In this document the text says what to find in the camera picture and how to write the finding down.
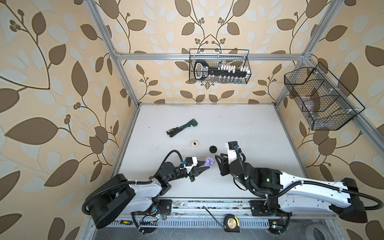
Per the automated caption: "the black wire basket with tools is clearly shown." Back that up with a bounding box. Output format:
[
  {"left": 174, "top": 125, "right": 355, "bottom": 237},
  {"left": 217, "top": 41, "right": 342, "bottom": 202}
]
[{"left": 189, "top": 48, "right": 252, "bottom": 85}]

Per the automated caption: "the black round charging case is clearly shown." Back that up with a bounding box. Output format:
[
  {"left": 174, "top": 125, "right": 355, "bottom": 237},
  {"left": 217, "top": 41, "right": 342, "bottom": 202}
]
[{"left": 209, "top": 146, "right": 218, "bottom": 154}]

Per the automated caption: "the aluminium frame post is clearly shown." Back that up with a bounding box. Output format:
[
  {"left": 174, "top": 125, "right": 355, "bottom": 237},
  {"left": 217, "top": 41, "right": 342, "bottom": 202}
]
[{"left": 85, "top": 0, "right": 140, "bottom": 109}]

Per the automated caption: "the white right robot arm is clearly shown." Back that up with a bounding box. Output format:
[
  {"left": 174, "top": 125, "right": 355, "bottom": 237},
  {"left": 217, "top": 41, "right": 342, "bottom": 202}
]
[{"left": 215, "top": 141, "right": 384, "bottom": 223}]

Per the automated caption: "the black socket set holder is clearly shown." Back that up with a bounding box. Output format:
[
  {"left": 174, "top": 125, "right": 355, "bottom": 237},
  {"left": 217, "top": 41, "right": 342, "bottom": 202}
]
[{"left": 193, "top": 60, "right": 251, "bottom": 80}]

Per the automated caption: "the yellow black tape measure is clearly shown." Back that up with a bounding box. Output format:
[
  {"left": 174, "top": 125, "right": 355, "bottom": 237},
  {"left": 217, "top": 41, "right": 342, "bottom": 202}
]
[{"left": 224, "top": 214, "right": 241, "bottom": 233}]

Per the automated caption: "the small yellow handled screwdriver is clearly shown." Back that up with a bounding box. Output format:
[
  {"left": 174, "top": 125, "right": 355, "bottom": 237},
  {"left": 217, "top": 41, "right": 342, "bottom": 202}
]
[{"left": 119, "top": 220, "right": 133, "bottom": 226}]

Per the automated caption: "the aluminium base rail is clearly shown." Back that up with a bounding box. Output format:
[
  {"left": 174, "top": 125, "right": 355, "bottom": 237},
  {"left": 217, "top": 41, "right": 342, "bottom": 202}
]
[{"left": 86, "top": 197, "right": 334, "bottom": 232}]

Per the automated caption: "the cream earbud charging case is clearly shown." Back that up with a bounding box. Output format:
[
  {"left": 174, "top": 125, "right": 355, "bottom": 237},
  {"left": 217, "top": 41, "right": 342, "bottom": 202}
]
[{"left": 190, "top": 140, "right": 200, "bottom": 148}]

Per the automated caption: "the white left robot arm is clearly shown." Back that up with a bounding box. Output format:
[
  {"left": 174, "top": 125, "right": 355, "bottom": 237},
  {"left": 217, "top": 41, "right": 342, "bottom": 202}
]
[{"left": 82, "top": 150, "right": 214, "bottom": 229}]

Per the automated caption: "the purple earbud charging case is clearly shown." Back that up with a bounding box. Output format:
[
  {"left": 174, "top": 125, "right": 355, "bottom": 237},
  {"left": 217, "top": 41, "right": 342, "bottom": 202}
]
[{"left": 204, "top": 158, "right": 214, "bottom": 167}]

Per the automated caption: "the green black rivet tool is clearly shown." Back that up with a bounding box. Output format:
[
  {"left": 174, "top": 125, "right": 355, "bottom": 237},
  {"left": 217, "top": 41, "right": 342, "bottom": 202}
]
[{"left": 168, "top": 119, "right": 198, "bottom": 138}]

